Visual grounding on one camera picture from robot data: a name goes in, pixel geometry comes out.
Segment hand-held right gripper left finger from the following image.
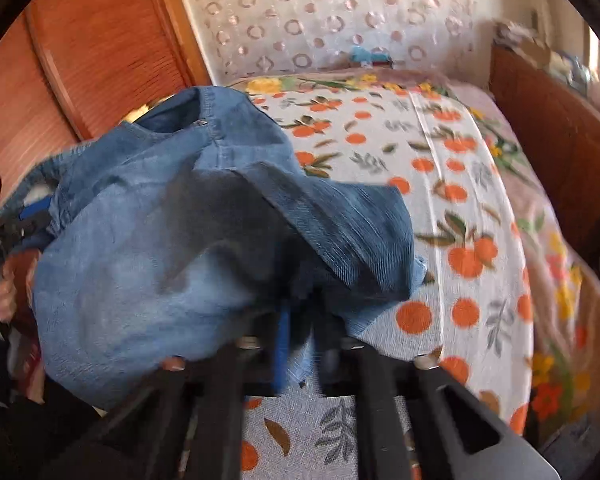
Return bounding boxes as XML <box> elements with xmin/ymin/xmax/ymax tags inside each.
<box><xmin>45</xmin><ymin>310</ymin><xmax>293</xmax><ymax>480</ymax></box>

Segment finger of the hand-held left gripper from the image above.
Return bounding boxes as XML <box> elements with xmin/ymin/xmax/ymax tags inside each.
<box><xmin>0</xmin><ymin>197</ymin><xmax>55</xmax><ymax>248</ymax></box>

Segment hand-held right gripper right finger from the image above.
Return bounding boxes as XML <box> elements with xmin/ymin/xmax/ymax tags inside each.
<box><xmin>320</xmin><ymin>305</ymin><xmax>561</xmax><ymax>480</ymax></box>

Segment blue denim pants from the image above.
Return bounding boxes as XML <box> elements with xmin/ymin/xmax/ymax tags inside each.
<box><xmin>30</xmin><ymin>85</ymin><xmax>428</xmax><ymax>411</ymax></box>

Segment wooden slatted wardrobe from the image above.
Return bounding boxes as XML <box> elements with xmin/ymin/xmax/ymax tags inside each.
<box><xmin>0</xmin><ymin>0</ymin><xmax>212</xmax><ymax>223</ymax></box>

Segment orange fruit print bedsheet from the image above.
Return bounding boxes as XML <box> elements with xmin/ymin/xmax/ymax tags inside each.
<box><xmin>230</xmin><ymin>77</ymin><xmax>536</xmax><ymax>480</ymax></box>

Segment floral blanket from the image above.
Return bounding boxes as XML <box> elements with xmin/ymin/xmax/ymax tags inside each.
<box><xmin>230</xmin><ymin>71</ymin><xmax>598</xmax><ymax>443</ymax></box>

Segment blue tissue pack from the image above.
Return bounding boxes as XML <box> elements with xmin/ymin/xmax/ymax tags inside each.
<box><xmin>349</xmin><ymin>46</ymin><xmax>388</xmax><ymax>63</ymax></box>

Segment long wooden cabinet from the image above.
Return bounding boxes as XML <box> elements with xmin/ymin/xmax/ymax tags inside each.
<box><xmin>489</xmin><ymin>42</ymin><xmax>600</xmax><ymax>266</ymax></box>

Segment sheer circle pattern curtain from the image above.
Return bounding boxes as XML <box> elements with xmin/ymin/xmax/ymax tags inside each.
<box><xmin>172</xmin><ymin>0</ymin><xmax>486</xmax><ymax>86</ymax></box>

